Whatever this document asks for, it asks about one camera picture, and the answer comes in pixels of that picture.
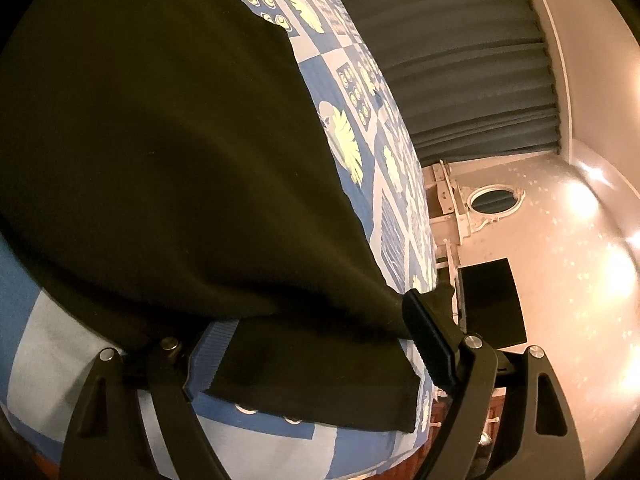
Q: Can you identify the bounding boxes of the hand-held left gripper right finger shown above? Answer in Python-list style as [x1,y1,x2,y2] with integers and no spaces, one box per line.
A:
[401,287,587,480]

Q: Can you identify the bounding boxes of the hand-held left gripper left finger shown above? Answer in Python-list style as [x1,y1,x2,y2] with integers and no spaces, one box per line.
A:
[59,320,240,480]

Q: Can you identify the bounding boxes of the black pants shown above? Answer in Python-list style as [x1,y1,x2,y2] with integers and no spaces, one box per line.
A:
[0,0,456,433]

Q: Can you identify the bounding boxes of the black flat television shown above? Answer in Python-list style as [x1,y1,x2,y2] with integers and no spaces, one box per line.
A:
[459,258,529,349]

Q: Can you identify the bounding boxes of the white television stand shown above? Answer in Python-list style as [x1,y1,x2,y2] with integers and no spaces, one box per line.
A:
[433,239,465,333]

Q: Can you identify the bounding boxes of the white dressing table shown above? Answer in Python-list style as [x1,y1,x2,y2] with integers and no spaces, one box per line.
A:
[424,160,476,257]

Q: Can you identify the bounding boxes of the oval white-framed mirror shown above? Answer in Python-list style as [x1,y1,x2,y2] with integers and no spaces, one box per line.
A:
[466,184,526,234]

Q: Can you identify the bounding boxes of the blue patterned bed sheet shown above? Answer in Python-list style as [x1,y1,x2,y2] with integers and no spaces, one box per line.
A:
[0,0,441,480]

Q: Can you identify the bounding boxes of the dark teal curtain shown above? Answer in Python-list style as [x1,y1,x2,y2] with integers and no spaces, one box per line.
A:
[330,0,561,167]

